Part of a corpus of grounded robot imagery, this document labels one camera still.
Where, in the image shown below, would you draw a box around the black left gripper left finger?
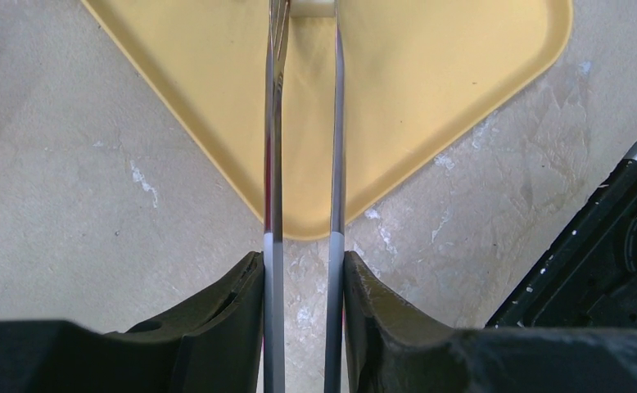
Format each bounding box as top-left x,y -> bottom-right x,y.
0,251 -> 264,392

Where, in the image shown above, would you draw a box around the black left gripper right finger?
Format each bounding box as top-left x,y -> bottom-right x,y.
343,251 -> 637,392

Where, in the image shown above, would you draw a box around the metal slotted tongs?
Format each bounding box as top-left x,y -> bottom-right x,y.
263,1 -> 346,392

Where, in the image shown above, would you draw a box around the yellow plastic tray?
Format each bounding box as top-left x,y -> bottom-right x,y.
85,1 -> 573,240

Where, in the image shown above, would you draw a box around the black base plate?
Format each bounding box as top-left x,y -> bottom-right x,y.
486,160 -> 637,329

